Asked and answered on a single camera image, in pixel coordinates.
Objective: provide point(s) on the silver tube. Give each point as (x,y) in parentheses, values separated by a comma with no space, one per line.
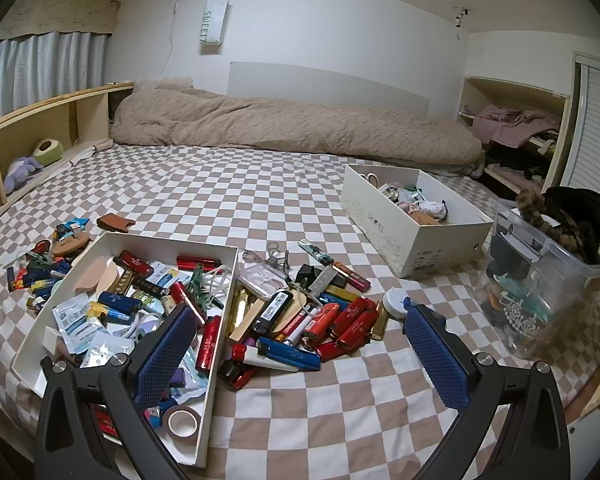
(322,280)

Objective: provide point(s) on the white shoebox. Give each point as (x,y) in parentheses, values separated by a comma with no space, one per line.
(380,230)

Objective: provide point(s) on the beige quilted blanket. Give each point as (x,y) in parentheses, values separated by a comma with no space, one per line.
(280,130)

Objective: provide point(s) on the small black box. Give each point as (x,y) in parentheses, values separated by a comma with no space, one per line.
(307,275)

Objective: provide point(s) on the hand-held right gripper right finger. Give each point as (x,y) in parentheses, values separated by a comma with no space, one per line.
(437,355)

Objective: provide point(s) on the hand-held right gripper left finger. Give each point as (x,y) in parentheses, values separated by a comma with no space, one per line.
(165,355)

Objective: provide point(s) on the purple plush toy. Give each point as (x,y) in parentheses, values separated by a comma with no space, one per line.
(20,172)

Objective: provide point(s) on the roll of tape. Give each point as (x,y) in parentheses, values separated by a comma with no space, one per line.
(170,421)

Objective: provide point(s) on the beige printed curtain valance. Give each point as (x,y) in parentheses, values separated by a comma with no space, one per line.
(55,12)

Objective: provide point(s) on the metal eyelash curler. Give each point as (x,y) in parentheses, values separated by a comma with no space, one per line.
(275,259)

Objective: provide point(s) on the black lighter with white label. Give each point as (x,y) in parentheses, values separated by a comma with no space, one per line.
(275,310)

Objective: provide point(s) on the leopard print fur band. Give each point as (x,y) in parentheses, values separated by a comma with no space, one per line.
(535,210)

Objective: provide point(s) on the pile of lighters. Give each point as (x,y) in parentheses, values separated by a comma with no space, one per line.
(350,325)

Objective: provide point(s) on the pink clothing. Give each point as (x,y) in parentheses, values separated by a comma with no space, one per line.
(510,122)

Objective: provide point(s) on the wooden wall niche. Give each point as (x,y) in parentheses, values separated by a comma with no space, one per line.
(480,92)

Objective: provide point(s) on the jumble of small trinkets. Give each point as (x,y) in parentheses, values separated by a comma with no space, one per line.
(425,210)

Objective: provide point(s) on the white shallow cardboard box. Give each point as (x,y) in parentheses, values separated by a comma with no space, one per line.
(220,360)

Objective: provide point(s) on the clear plastic storage bin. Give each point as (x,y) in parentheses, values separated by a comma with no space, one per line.
(555,285)

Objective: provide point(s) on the green clip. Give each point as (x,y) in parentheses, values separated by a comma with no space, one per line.
(300,287)

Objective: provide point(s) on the white round jar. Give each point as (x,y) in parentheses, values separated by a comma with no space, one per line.
(394,305)

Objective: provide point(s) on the clear plastic case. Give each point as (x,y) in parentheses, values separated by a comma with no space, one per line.
(262,282)

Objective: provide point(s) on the green plush toy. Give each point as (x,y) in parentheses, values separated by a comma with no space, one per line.
(47,151)

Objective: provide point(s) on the beige flat pad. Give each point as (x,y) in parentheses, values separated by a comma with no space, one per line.
(95,275)

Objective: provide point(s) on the black furry hat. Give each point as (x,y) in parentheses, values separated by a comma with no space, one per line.
(590,210)

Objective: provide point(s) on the teal packets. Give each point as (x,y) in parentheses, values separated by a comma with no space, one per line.
(525,295)

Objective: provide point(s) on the pale blue curtain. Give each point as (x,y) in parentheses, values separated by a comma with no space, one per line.
(40,75)

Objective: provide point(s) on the white hanging paper bag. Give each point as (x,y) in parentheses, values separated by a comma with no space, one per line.
(214,22)

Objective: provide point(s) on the jumble of lighters and packets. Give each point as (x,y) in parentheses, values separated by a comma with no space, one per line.
(115,305)

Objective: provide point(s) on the white slatted blind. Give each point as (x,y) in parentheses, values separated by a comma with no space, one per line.
(597,125)

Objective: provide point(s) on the wooden bedside shelf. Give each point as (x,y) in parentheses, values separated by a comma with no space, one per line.
(30,115)

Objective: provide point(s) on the scatter of small lighters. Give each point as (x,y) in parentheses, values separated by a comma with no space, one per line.
(40,280)

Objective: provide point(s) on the brown leather pouch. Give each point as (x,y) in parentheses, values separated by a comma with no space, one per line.
(114,222)

